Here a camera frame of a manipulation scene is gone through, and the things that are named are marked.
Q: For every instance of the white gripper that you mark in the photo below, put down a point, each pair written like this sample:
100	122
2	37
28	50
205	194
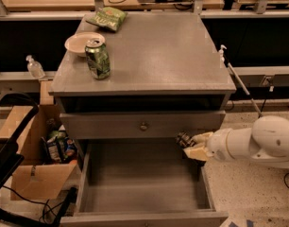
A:
218	144

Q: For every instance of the black rxbar chocolate bar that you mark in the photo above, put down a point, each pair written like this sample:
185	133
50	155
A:
184	140

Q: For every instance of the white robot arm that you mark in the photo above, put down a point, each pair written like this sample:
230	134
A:
266	143

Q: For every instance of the grey upper drawer with knob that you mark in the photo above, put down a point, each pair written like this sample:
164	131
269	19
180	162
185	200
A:
139	125

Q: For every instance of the grey wooden drawer cabinet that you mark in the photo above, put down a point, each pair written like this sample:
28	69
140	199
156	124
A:
159	62

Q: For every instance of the open grey bottom drawer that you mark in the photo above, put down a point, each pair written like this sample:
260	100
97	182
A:
142	183

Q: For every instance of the white and black pole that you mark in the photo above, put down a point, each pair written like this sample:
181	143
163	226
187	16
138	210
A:
246	91

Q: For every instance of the white pump bottle right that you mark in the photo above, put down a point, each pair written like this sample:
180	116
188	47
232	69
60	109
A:
222	54

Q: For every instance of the green soda can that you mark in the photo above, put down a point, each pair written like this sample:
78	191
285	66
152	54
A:
97	58

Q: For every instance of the snack bags in box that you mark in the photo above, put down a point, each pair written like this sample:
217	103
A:
59	148

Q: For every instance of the cardboard box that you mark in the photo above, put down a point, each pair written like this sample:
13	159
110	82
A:
35	178

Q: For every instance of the green chip bag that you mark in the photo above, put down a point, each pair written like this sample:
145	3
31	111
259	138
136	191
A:
108	18

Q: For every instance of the clear sanitizer bottle left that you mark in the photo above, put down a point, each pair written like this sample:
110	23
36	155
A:
34	68

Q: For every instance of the black chair frame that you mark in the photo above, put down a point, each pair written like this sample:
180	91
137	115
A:
9	158

